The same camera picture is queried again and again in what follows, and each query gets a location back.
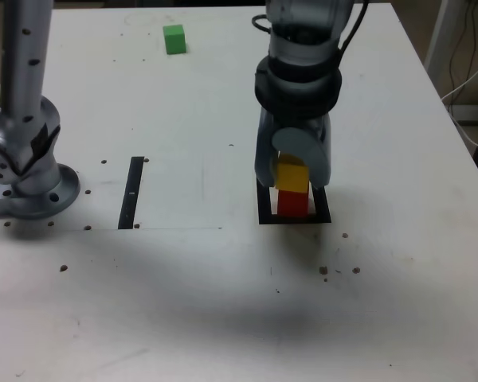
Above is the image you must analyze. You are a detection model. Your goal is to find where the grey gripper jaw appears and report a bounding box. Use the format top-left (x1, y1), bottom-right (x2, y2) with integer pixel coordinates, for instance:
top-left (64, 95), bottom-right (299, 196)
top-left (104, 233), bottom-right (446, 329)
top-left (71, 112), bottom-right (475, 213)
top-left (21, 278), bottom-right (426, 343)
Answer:
top-left (272, 121), bottom-right (333, 189)
top-left (254, 114), bottom-right (280, 187)

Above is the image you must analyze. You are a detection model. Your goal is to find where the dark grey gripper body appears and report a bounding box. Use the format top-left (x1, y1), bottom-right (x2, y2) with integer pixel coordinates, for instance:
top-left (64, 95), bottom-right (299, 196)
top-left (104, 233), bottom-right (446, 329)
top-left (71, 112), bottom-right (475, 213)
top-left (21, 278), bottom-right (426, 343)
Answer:
top-left (258, 107), bottom-right (331, 138)

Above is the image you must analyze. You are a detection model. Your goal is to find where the yellow cube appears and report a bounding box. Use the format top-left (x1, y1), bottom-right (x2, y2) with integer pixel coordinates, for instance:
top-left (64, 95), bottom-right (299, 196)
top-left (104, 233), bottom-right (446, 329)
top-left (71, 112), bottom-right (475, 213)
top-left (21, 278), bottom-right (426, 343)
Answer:
top-left (274, 152), bottom-right (310, 195)

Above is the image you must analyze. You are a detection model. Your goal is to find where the red cube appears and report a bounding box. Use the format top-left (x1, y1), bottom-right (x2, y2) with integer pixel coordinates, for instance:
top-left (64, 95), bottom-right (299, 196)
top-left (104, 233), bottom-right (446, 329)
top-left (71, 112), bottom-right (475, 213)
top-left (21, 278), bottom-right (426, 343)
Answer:
top-left (276, 189), bottom-right (309, 218)

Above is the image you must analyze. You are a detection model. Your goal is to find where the green cube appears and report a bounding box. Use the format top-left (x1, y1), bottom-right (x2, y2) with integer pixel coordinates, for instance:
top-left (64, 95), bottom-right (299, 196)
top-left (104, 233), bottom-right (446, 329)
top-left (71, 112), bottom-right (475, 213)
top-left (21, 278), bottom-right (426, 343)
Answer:
top-left (162, 24), bottom-right (188, 56)

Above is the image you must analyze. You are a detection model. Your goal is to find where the black tape square outline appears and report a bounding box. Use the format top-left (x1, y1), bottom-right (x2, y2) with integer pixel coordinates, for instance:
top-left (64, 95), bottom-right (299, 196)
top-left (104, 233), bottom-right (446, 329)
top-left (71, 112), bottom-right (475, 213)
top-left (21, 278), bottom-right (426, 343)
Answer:
top-left (257, 177), bottom-right (333, 226)

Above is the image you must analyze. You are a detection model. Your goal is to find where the black tape strip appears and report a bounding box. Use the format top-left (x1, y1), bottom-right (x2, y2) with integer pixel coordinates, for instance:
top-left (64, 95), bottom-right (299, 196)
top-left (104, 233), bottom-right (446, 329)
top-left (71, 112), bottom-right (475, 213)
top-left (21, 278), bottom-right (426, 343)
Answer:
top-left (117, 155), bottom-right (146, 231)

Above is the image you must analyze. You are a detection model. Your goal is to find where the white cable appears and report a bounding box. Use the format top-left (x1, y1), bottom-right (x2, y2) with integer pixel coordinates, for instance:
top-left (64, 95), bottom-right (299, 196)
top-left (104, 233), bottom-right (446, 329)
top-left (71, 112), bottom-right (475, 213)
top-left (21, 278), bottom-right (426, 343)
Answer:
top-left (441, 51), bottom-right (478, 151)

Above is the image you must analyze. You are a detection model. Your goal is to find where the white post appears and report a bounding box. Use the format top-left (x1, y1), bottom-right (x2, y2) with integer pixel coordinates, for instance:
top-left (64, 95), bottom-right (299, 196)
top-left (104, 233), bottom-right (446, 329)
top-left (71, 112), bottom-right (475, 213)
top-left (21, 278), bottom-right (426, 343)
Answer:
top-left (423, 0), bottom-right (469, 95)

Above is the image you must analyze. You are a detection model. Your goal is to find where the black hanging cable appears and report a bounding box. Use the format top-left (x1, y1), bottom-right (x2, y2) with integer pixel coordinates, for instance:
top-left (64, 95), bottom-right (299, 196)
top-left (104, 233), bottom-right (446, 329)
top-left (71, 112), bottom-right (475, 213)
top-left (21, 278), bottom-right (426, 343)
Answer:
top-left (448, 0), bottom-right (478, 92)

